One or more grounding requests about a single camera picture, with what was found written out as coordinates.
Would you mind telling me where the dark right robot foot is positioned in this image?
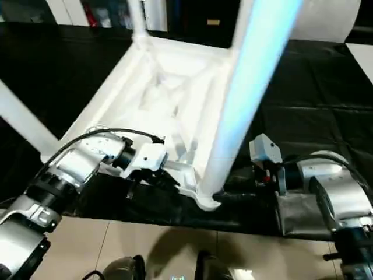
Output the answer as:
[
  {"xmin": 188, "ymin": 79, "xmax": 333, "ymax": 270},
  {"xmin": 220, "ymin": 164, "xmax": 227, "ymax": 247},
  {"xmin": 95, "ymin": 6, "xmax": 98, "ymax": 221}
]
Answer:
[{"xmin": 196, "ymin": 250, "xmax": 234, "ymax": 280}]

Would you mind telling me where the dark robot foot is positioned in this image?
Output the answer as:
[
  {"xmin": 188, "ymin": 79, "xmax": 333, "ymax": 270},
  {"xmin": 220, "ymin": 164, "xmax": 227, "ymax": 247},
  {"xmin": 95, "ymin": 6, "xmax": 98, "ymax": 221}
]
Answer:
[
  {"xmin": 196, "ymin": 250, "xmax": 234, "ymax": 280},
  {"xmin": 83, "ymin": 255, "xmax": 146, "ymax": 280}
]

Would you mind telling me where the dark left robot foot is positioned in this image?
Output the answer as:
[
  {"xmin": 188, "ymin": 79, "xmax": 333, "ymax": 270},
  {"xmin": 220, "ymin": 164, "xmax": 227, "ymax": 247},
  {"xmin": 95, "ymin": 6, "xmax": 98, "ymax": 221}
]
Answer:
[{"xmin": 83, "ymin": 255, "xmax": 146, "ymax": 280}]

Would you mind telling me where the black table mat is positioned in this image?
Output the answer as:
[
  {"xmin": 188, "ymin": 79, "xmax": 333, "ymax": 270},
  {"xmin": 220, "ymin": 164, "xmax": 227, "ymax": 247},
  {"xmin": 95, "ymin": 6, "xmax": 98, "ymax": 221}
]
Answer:
[{"xmin": 0, "ymin": 22, "xmax": 373, "ymax": 243}]

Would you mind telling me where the white flat board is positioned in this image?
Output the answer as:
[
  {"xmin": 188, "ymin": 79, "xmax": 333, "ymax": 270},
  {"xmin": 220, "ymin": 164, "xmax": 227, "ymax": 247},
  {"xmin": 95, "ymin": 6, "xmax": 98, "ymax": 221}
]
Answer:
[{"xmin": 345, "ymin": 43, "xmax": 373, "ymax": 85}]

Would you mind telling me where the grey cushion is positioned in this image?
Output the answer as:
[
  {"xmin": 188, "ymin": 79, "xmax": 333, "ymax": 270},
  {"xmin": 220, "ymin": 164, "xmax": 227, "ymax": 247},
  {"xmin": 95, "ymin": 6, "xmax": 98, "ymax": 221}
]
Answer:
[{"xmin": 288, "ymin": 0, "xmax": 362, "ymax": 44}]

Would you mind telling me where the black cabinet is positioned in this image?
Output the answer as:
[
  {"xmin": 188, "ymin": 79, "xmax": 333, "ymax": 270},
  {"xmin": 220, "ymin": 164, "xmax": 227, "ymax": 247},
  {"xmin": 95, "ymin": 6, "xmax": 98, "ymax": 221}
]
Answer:
[{"xmin": 167, "ymin": 0, "xmax": 242, "ymax": 49}]

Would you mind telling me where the white glass-door cabinet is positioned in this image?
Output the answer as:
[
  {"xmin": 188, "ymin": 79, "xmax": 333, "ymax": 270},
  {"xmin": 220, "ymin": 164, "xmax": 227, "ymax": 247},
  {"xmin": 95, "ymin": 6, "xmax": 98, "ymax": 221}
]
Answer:
[{"xmin": 43, "ymin": 0, "xmax": 170, "ymax": 33}]

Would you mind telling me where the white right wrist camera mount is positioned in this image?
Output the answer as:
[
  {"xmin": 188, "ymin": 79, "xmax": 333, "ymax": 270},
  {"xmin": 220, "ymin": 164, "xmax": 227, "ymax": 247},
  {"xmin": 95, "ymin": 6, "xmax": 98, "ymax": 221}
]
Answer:
[{"xmin": 249, "ymin": 133, "xmax": 286, "ymax": 196}]

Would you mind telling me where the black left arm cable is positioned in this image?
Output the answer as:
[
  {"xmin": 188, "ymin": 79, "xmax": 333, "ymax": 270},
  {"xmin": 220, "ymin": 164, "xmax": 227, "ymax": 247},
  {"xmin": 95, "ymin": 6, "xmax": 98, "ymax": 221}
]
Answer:
[{"xmin": 31, "ymin": 128, "xmax": 167, "ymax": 187}]

